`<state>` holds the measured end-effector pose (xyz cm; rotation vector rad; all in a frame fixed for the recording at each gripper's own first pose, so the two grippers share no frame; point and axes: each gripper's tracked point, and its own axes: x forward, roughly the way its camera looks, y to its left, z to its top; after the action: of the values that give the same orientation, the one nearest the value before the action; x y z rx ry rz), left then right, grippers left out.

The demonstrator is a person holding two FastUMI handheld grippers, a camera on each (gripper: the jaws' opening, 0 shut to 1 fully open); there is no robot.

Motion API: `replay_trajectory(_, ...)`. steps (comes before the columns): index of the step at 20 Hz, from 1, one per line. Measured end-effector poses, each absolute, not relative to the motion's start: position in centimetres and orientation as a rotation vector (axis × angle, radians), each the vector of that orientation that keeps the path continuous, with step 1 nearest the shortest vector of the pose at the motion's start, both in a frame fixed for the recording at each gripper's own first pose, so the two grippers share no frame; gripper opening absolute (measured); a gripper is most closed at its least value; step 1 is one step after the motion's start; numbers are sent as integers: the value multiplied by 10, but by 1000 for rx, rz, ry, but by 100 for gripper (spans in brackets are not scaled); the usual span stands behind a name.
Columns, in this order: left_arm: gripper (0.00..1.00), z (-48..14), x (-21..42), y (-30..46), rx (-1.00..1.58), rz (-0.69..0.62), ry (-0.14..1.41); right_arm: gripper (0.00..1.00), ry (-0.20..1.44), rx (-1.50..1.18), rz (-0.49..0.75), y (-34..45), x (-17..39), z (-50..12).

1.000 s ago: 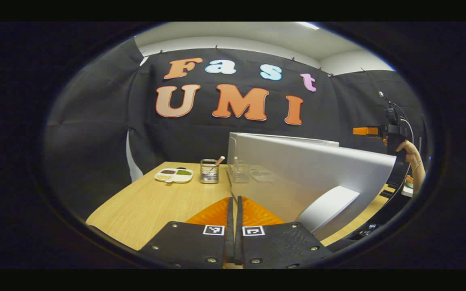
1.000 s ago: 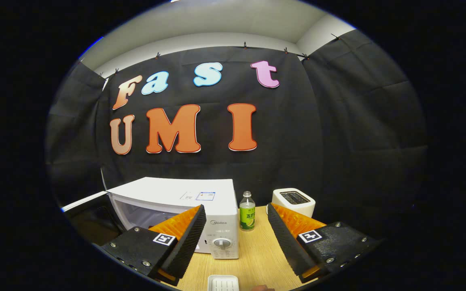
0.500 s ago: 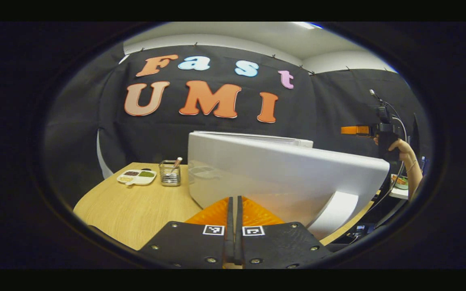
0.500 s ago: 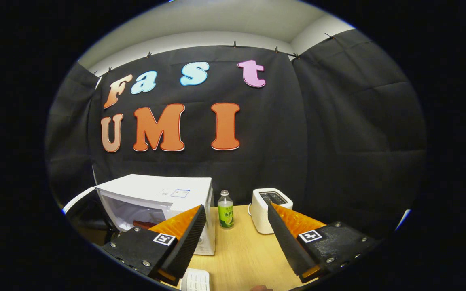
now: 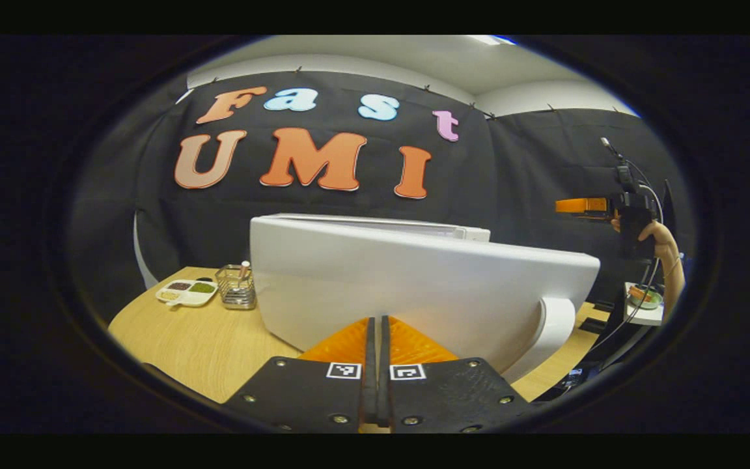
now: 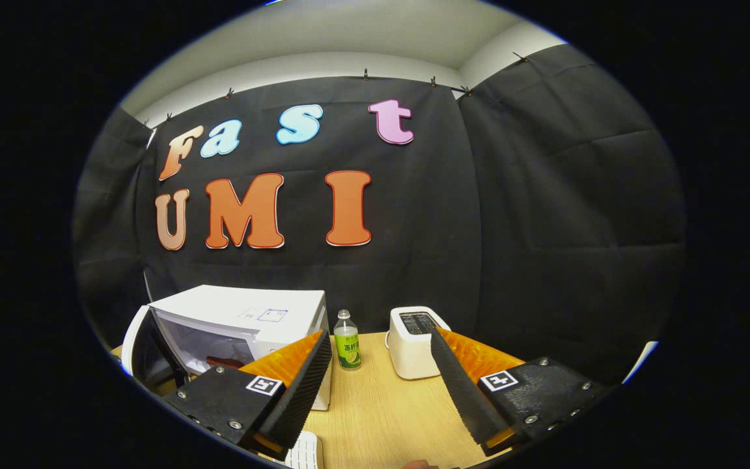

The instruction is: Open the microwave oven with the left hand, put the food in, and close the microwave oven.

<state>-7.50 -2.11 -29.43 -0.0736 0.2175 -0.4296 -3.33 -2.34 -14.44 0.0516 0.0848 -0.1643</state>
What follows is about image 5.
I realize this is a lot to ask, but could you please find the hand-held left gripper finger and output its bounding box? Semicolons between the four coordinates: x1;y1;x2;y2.
378;315;535;434
222;316;376;434

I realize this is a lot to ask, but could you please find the white microwave oven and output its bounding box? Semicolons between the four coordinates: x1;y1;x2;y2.
249;212;602;385

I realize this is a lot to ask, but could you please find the small green bowl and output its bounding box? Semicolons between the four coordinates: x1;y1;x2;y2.
627;285;663;311

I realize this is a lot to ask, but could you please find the white divided condiment plate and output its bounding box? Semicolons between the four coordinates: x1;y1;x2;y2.
155;279;219;307

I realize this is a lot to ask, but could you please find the wire mesh basket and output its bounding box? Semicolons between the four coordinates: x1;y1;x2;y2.
215;263;257;310

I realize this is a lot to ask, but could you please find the white cable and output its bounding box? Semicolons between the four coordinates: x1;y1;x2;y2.
132;210;160;291

